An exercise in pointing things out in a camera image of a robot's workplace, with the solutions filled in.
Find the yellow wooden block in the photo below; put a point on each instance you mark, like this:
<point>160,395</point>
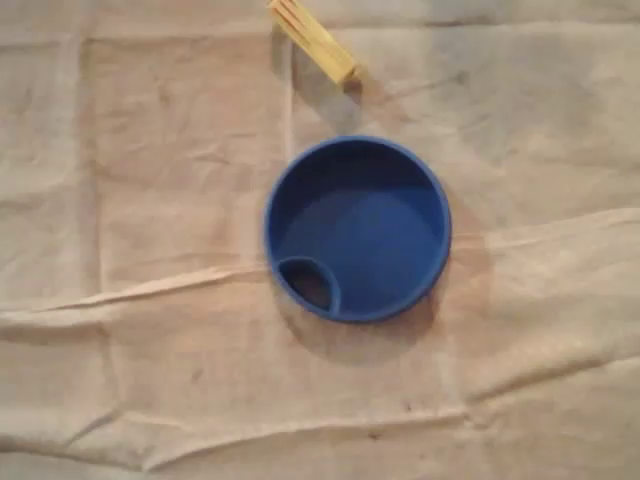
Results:
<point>315,40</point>

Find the blue round plastic bowl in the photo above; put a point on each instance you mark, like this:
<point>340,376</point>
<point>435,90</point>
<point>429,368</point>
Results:
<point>370,240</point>

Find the beige wrinkled cloth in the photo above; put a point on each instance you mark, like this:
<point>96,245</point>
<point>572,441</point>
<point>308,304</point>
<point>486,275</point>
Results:
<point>150,200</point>

